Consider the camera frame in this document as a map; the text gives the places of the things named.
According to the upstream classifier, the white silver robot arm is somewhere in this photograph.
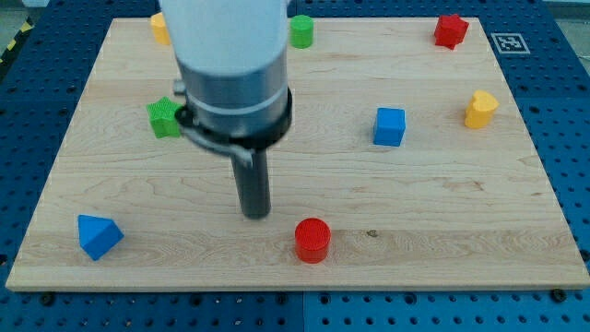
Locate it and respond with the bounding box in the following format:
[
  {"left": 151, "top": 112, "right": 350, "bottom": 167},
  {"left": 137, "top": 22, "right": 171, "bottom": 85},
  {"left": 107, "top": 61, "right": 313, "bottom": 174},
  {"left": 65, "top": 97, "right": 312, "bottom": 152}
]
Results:
[{"left": 159, "top": 0, "right": 290, "bottom": 168}]

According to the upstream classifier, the blue triangular prism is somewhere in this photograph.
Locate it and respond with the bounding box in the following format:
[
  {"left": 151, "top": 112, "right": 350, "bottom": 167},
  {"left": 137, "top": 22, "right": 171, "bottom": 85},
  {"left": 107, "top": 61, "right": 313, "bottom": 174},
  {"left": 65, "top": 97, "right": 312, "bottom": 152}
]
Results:
[{"left": 77, "top": 215, "right": 124, "bottom": 261}]

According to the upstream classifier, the green star block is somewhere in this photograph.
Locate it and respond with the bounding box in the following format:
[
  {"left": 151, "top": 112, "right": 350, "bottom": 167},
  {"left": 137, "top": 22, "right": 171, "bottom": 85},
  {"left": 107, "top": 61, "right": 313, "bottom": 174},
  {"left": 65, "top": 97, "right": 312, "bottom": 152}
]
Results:
[{"left": 146, "top": 97, "right": 183, "bottom": 138}]

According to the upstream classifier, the yellow block top left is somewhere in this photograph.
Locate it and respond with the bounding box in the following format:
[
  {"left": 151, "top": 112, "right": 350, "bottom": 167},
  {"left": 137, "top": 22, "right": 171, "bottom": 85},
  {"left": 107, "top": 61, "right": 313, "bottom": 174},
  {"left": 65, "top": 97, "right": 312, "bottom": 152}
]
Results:
[{"left": 150, "top": 12, "right": 171, "bottom": 45}]

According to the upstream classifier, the yellow heart block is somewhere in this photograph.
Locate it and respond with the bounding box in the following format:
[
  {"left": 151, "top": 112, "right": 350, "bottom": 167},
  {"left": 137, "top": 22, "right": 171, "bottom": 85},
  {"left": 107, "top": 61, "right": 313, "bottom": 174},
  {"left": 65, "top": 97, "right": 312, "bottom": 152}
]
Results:
[{"left": 464, "top": 89, "right": 500, "bottom": 129}]

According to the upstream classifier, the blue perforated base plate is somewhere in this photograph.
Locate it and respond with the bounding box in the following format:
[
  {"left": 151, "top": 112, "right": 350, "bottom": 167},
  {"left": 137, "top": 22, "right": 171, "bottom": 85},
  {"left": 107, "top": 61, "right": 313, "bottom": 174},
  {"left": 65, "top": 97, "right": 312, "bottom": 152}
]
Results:
[{"left": 1, "top": 0, "right": 589, "bottom": 331}]

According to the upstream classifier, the blue cube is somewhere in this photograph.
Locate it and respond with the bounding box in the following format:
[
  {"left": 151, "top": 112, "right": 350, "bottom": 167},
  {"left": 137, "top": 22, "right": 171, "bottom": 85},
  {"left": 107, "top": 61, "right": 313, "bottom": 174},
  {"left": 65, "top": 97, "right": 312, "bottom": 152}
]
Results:
[{"left": 372, "top": 108, "right": 406, "bottom": 147}]

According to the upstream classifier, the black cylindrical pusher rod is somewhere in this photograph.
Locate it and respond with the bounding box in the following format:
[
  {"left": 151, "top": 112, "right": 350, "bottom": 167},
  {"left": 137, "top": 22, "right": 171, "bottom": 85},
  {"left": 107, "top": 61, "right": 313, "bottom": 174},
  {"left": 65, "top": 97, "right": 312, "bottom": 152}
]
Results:
[{"left": 231, "top": 150, "right": 271, "bottom": 219}]

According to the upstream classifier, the white fiducial marker tag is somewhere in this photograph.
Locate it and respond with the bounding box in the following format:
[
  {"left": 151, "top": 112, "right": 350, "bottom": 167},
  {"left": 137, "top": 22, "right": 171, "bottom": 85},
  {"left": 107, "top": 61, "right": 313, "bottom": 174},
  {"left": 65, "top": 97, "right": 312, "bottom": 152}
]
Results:
[{"left": 491, "top": 32, "right": 530, "bottom": 55}]

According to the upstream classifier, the green cylinder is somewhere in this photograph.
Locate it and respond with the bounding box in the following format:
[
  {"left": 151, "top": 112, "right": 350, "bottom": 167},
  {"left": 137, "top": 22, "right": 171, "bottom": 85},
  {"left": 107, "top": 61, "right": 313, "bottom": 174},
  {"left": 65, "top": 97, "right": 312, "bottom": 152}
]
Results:
[{"left": 289, "top": 15, "right": 314, "bottom": 49}]

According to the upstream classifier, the wooden board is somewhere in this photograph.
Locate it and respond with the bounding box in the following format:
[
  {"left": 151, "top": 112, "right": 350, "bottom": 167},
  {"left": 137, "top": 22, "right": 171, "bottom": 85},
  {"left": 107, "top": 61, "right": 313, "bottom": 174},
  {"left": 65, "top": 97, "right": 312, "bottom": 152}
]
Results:
[{"left": 6, "top": 18, "right": 589, "bottom": 292}]

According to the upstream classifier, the red star block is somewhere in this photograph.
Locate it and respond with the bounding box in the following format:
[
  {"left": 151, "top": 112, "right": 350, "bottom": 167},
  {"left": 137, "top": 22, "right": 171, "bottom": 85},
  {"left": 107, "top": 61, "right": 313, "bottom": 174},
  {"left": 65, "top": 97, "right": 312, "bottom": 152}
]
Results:
[{"left": 433, "top": 14, "right": 469, "bottom": 50}]

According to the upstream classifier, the red cylinder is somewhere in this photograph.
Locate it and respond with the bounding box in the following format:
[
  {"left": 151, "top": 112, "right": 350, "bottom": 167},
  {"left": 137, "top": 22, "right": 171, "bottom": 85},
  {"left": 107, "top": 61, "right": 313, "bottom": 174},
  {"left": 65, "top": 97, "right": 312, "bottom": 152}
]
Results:
[{"left": 294, "top": 218, "right": 332, "bottom": 264}]

